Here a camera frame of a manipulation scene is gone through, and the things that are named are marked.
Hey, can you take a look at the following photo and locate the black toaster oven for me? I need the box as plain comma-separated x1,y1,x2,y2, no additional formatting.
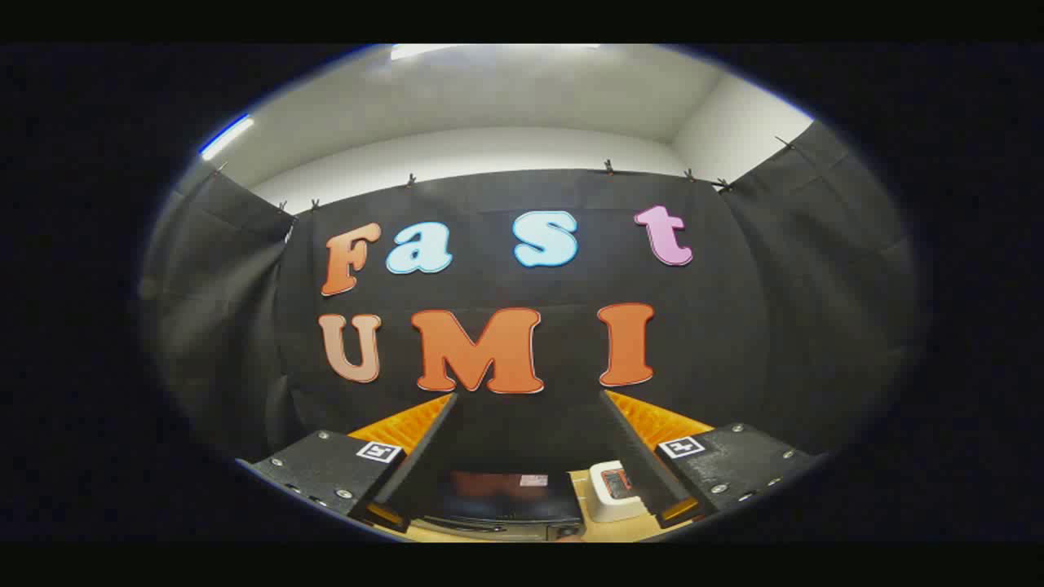
408,469,586,541

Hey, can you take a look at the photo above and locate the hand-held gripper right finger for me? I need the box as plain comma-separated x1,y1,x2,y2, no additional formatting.
599,390,831,531

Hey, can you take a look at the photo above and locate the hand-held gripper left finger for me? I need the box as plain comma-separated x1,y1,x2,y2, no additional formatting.
235,392,460,536

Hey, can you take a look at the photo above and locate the ceiling light strip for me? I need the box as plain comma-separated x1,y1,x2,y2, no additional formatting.
390,43,600,62
200,114,255,161

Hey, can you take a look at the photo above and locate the row of black cloth clips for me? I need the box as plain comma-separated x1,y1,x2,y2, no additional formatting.
212,135,796,214

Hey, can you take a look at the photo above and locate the white pop-up toaster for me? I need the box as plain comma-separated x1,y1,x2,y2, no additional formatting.
587,461,653,523

